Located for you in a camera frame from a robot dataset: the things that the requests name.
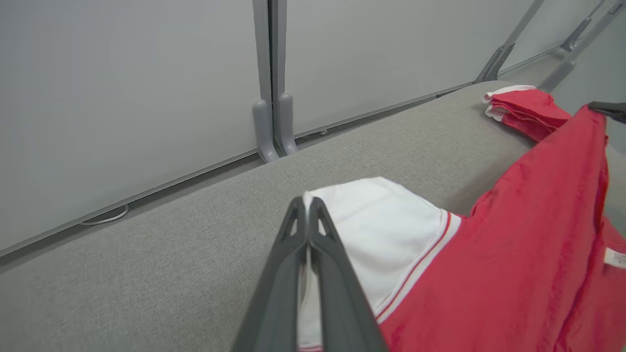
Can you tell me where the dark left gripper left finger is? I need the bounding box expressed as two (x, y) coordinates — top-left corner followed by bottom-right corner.
(232, 196), (310, 352)

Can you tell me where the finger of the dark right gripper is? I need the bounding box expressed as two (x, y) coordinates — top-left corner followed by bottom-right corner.
(587, 101), (626, 124)

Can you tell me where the red and white jersey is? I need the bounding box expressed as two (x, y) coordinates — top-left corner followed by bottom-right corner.
(295, 105), (626, 352)

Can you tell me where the red shorts white waistband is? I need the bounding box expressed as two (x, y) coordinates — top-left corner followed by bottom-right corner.
(483, 85), (573, 143)

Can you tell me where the white floor cable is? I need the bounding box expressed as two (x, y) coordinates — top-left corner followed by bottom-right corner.
(79, 204), (131, 227)

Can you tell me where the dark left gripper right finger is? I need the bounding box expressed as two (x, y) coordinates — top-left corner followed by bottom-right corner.
(307, 197), (390, 352)

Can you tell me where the grey partition post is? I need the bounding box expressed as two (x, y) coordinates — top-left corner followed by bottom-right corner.
(251, 0), (280, 164)
(271, 0), (299, 156)
(559, 0), (608, 53)
(473, 0), (546, 84)
(540, 0), (626, 93)

